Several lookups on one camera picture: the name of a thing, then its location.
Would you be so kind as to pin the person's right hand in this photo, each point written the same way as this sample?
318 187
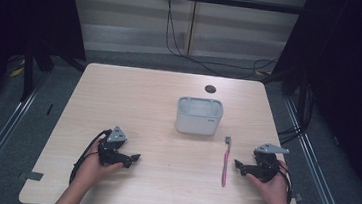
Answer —
271 189

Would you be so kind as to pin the dark round table grommet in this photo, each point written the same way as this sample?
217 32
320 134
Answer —
210 89

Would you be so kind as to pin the black curtain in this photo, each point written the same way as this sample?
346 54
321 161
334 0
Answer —
350 64
19 16

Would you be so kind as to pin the pink toothbrush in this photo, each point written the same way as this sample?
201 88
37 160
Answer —
226 163

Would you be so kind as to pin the white plastic container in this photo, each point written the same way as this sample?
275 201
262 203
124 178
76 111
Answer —
198 118

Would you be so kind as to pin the person's left hand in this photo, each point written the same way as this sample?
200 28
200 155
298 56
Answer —
90 170

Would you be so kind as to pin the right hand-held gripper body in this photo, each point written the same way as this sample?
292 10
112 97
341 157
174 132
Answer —
265 165

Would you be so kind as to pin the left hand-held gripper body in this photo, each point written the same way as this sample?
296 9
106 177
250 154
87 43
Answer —
110 153

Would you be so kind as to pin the grey tape strip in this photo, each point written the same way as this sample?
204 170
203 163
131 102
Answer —
31 176

